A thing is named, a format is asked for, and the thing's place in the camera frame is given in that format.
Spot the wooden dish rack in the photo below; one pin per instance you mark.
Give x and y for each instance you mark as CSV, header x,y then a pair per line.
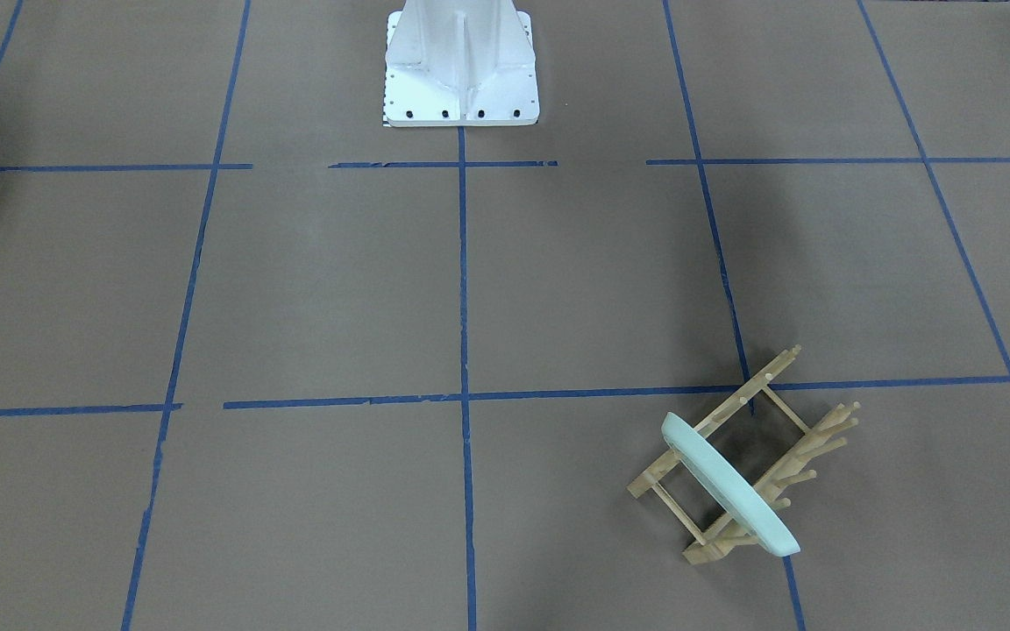
x,y
765,440

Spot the pale green plate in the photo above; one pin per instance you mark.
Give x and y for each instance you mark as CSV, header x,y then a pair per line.
x,y
728,487

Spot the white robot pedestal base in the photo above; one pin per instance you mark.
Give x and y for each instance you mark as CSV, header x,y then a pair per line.
x,y
452,63

